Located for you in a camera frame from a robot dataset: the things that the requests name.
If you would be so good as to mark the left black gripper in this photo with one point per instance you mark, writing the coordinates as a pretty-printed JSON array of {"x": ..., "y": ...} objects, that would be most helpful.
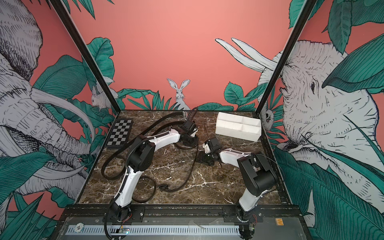
[{"x": 196, "y": 141}]

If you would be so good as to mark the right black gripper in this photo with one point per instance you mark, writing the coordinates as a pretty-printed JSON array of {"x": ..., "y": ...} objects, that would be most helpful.
[{"x": 203, "y": 158}]

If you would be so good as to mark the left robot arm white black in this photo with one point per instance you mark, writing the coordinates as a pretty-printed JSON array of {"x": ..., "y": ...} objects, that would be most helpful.
[{"x": 141, "y": 157}]

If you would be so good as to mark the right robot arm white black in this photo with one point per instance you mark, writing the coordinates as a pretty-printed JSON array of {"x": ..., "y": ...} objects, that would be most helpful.
[{"x": 257, "y": 173}]

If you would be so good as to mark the white foam storage box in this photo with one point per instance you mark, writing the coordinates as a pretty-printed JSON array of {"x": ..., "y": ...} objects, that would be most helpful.
[{"x": 239, "y": 127}]

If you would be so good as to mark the black white checkerboard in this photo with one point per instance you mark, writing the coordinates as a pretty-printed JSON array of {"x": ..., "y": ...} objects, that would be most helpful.
[{"x": 120, "y": 133}]

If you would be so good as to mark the orange label sticker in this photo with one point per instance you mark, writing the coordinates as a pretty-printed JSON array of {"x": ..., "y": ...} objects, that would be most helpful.
[{"x": 279, "y": 221}]

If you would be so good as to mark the white slotted cable duct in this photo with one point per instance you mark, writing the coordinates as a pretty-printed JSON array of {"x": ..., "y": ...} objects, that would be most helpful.
[{"x": 151, "y": 230}]

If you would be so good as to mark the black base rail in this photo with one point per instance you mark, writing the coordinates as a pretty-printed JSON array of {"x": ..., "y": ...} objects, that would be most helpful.
[{"x": 230, "y": 213}]

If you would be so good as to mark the right black frame post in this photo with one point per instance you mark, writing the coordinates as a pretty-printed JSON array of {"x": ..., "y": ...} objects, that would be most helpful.
[{"x": 298, "y": 27}]

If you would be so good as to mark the black frame post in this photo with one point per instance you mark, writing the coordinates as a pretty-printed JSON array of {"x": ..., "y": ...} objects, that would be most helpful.
[
  {"x": 67, "y": 21},
  {"x": 298, "y": 27}
]

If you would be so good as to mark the left black frame post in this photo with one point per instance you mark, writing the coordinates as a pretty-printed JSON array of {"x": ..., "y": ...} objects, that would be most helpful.
[{"x": 67, "y": 21}]

